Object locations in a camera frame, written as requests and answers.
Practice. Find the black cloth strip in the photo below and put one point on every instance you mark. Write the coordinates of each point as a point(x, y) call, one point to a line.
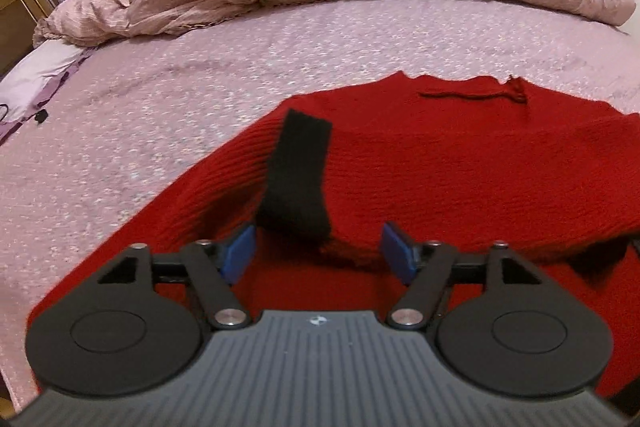
point(296, 177)

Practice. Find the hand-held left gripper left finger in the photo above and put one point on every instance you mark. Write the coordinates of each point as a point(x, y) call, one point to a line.
point(241, 253)

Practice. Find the purple ruffled pillow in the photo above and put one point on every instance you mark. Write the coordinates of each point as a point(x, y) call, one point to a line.
point(35, 72)

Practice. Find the black charger plug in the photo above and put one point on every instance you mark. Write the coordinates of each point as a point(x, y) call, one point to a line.
point(40, 116)

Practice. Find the red knitted sweater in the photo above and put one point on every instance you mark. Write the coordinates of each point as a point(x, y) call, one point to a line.
point(425, 157)

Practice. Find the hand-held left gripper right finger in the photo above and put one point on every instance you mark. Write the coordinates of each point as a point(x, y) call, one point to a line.
point(397, 252)

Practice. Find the pink floral bed sheet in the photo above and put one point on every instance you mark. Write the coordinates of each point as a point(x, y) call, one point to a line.
point(150, 107)

